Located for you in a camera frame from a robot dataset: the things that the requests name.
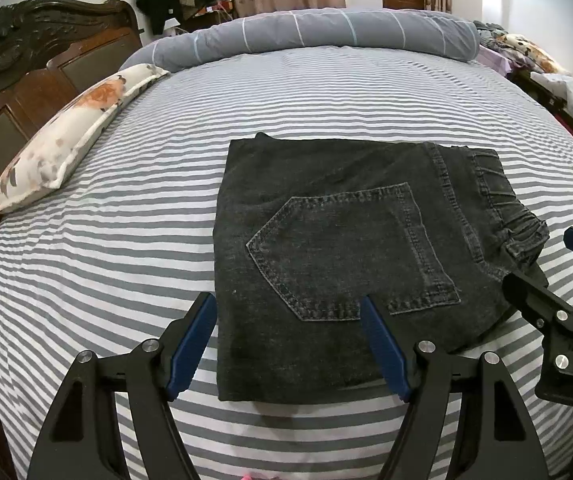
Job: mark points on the pile of clothes right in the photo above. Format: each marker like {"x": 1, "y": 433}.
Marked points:
{"x": 530, "y": 68}

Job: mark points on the grey rolled blanket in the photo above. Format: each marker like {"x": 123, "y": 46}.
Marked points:
{"x": 422, "y": 31}

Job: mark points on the floral white orange pillow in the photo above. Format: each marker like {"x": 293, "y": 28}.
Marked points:
{"x": 55, "y": 151}

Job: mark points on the grey white striped bed sheet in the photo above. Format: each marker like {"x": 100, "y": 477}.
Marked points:
{"x": 126, "y": 245}

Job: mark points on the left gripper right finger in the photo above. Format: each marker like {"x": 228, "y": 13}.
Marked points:
{"x": 495, "y": 436}

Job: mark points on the dark wooden headboard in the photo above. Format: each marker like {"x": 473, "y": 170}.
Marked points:
{"x": 51, "y": 50}

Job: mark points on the dark grey denim pants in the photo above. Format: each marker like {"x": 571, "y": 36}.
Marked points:
{"x": 305, "y": 229}

